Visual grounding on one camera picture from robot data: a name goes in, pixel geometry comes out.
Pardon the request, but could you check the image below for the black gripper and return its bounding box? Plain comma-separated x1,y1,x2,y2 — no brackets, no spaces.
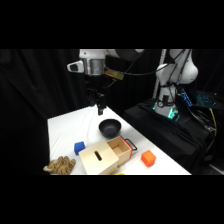
84,75,108,116

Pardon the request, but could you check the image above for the black bowl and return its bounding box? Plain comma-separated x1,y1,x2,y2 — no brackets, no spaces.
98,119,122,139

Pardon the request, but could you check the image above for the tan connector block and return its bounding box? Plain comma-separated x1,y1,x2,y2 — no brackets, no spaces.
104,67,125,81

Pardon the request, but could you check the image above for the blue cube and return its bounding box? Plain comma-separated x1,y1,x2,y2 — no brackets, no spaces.
73,141,86,156

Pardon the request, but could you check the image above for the light wooden box with slot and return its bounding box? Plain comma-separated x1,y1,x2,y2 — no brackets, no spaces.
78,139,121,176

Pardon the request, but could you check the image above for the black curtain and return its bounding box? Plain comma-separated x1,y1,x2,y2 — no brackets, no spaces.
0,49,224,176

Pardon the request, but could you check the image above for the brown plush toy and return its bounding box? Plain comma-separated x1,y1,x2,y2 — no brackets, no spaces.
42,155,77,176

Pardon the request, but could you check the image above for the orange cube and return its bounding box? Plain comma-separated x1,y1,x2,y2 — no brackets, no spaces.
140,149,157,168

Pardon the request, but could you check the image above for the black cloth covered stand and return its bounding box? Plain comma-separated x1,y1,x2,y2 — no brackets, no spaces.
123,99,224,176

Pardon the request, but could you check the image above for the blue backlit keyboard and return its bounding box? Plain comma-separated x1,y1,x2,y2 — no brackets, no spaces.
195,90,220,108

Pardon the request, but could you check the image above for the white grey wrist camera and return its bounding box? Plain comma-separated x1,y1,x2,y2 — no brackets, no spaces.
66,60,85,74

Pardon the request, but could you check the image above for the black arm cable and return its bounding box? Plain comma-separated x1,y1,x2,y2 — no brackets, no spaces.
113,49,188,78

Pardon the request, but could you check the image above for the yellow cable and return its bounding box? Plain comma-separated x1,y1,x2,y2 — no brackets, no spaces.
209,107,218,138

